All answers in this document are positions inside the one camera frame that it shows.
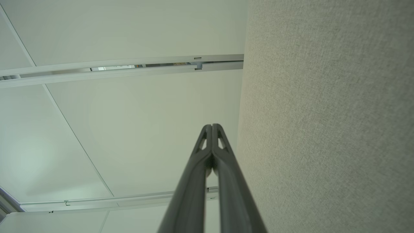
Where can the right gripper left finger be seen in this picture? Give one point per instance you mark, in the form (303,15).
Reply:
(190,194)

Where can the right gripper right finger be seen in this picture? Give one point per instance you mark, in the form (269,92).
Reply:
(236,200)

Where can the grey fabric sofa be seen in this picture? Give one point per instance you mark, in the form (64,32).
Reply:
(323,113)

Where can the grey metal partition post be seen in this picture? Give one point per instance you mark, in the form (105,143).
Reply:
(97,75)
(97,202)
(8,202)

